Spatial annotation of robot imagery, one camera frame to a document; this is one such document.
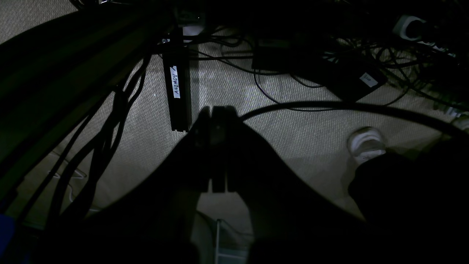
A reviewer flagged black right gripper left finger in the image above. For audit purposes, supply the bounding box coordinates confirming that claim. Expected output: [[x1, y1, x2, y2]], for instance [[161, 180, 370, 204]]
[[33, 107, 211, 264]]

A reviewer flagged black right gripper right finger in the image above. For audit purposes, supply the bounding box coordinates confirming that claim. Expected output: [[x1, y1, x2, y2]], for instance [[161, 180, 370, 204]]
[[213, 107, 418, 264]]

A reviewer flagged white sneaker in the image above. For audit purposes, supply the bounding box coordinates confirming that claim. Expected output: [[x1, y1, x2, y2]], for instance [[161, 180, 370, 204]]
[[347, 127, 387, 164]]

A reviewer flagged black power adapter box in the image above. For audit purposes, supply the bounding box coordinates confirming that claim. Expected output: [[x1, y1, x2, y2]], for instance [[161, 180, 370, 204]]
[[252, 38, 388, 102]]

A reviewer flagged black bar with Asimov label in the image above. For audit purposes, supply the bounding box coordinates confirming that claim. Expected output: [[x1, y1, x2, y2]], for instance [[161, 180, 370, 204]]
[[162, 36, 192, 132]]

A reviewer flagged black cable bundle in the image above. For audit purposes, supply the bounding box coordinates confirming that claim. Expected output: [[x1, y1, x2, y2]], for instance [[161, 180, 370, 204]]
[[18, 55, 152, 224]]

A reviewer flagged thick black cable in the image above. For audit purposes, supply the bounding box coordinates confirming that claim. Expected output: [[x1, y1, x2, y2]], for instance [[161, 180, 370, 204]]
[[240, 101, 469, 138]]

